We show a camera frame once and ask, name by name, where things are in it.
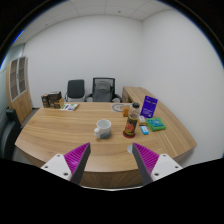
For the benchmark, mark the dark brown boxes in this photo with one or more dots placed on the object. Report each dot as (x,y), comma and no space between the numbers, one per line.
(51,99)

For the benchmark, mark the black office chair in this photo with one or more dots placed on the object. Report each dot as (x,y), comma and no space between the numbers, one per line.
(75,89)

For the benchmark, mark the grey mesh office chair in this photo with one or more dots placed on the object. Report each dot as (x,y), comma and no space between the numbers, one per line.
(103,90)

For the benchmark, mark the round red coaster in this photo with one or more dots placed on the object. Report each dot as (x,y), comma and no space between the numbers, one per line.
(128,135)

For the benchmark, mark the small white box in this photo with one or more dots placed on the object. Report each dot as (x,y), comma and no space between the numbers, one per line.
(142,119)

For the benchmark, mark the small blue box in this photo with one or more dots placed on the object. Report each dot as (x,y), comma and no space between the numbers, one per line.
(144,130)

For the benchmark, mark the dark drink bottle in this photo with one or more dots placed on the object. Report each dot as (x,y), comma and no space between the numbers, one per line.
(132,121)

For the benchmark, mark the purple standing card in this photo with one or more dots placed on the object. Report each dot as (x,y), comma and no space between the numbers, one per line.
(148,106)

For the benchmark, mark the green flat box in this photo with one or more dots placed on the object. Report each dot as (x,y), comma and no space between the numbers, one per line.
(155,124)

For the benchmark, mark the small orange box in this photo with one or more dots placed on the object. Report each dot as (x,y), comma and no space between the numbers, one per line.
(125,110)

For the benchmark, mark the round grey disc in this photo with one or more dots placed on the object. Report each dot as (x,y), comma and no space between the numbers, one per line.
(117,107)

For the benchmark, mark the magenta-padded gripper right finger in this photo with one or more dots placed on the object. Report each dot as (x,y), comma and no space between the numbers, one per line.
(148,159)

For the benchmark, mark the green and white booklet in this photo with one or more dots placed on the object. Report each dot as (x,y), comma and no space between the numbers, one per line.
(69,107)

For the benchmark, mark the wooden glass-door cabinet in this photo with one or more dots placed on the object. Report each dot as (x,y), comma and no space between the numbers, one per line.
(18,87)

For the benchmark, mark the white mug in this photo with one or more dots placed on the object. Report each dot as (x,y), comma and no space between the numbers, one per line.
(103,129)

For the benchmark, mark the black leather chair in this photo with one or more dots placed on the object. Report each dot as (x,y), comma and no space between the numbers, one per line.
(8,133)

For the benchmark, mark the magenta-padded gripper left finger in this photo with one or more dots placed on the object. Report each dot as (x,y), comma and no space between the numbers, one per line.
(77,159)

